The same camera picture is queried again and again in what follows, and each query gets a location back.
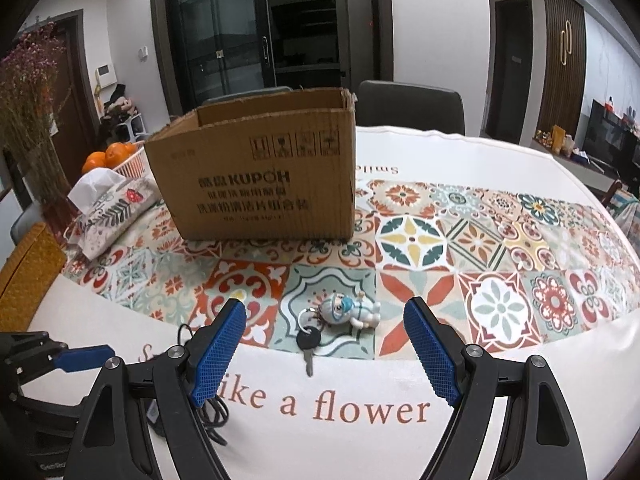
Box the sliding glass door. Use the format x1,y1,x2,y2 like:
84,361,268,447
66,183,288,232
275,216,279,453
165,0,278,106

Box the woven wicker box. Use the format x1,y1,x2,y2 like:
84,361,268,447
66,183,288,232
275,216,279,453
0,222,67,318

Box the wooden slat wall panel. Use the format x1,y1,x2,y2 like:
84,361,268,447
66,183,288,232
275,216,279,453
542,0,587,136

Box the dark wooden door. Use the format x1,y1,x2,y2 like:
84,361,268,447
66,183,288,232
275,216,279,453
27,10,101,161

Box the grey chair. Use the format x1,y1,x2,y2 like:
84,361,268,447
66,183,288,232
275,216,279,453
357,80,465,136
10,207,48,256

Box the floral fabric tissue box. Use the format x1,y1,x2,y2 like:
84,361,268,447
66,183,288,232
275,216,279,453
67,179,163,261

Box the white plastic fruit basket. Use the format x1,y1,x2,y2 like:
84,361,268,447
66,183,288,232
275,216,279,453
107,140,153,179

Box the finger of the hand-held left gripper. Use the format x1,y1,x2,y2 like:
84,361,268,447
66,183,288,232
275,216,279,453
15,335,111,374

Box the dried purple flowers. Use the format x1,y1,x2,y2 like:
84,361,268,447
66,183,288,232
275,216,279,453
0,22,71,211

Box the brown cardboard box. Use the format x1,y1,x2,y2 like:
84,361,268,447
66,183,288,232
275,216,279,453
144,86,358,242

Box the white tissue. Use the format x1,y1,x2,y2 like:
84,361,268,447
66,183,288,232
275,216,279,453
67,169,123,208

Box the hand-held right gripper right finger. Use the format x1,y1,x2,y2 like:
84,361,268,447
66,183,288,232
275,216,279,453
403,297,588,480

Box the patterned white tablecloth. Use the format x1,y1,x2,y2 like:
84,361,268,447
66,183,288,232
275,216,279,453
0,125,640,480

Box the glass vase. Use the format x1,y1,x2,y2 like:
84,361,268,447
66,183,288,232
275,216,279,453
40,180,81,246

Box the figure keychain with key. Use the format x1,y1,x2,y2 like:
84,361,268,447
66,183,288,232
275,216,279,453
295,292,382,377

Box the black television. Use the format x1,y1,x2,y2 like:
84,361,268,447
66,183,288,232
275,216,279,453
582,100,640,181

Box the striped chair cushion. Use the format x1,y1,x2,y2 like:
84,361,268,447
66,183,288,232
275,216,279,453
607,180,640,226

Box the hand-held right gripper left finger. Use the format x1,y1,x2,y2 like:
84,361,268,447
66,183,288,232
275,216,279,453
65,299,247,480

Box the white shelf with plush toys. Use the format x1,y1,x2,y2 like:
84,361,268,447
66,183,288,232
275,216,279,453
97,85,151,143

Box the dark interior door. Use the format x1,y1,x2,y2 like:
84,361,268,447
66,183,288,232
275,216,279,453
495,0,538,143

